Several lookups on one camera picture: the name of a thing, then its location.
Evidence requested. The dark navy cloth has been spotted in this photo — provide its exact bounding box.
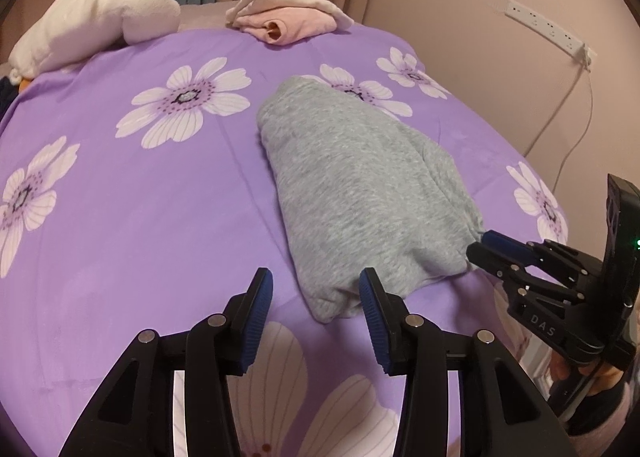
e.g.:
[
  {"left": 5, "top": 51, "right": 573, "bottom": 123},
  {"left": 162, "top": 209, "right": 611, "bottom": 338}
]
[{"left": 0, "top": 77, "right": 22, "bottom": 115}]

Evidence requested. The grey sweater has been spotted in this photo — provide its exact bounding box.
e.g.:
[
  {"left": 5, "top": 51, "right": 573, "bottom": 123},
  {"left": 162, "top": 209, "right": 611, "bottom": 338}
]
[{"left": 256, "top": 76, "right": 488, "bottom": 324}]

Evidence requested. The pink folded garment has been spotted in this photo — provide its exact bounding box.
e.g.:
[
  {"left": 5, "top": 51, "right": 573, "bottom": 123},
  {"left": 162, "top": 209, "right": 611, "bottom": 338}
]
[{"left": 232, "top": 7, "right": 338, "bottom": 45}]

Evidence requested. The person's right hand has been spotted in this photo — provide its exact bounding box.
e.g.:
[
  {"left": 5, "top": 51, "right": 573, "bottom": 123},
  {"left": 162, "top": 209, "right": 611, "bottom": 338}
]
[{"left": 549, "top": 349, "right": 628, "bottom": 390}]

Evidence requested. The pink mattress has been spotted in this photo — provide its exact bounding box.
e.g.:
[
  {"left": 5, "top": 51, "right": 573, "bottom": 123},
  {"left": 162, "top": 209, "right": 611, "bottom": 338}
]
[{"left": 177, "top": 0, "right": 253, "bottom": 34}]

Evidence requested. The thin white cable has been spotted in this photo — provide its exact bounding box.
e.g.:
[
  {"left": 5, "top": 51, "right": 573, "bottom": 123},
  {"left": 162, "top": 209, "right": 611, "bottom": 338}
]
[{"left": 559, "top": 64, "right": 596, "bottom": 175}]

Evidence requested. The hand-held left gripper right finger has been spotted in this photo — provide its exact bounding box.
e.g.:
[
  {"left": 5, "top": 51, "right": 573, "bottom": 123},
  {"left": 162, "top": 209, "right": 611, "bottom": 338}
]
[{"left": 359, "top": 268, "right": 571, "bottom": 457}]

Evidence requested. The purple floral bed sheet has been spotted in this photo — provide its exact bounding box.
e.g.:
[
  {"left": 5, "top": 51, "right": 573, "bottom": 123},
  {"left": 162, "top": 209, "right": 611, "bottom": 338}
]
[{"left": 0, "top": 24, "right": 571, "bottom": 457}]

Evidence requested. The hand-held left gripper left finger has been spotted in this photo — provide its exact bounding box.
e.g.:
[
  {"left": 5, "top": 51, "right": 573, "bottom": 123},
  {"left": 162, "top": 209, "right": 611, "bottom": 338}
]
[{"left": 59, "top": 267, "right": 274, "bottom": 457}]

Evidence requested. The white power strip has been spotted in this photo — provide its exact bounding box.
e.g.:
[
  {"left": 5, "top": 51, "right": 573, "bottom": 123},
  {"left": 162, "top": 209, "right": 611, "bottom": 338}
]
[{"left": 504, "top": 0, "right": 598, "bottom": 68}]

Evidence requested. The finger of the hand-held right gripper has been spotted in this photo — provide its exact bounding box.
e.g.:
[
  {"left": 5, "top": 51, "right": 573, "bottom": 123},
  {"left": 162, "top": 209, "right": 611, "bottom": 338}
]
[
  {"left": 466, "top": 242, "right": 586, "bottom": 308},
  {"left": 481, "top": 231, "right": 603, "bottom": 288}
]

